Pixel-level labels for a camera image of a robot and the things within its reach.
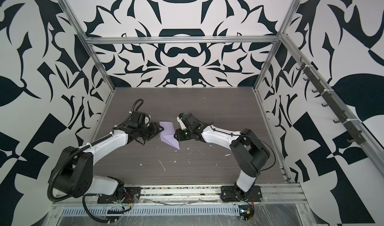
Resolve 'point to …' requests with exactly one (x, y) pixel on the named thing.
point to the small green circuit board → (246, 212)
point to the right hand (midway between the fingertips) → (176, 135)
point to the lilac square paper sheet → (167, 135)
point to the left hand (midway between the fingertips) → (162, 128)
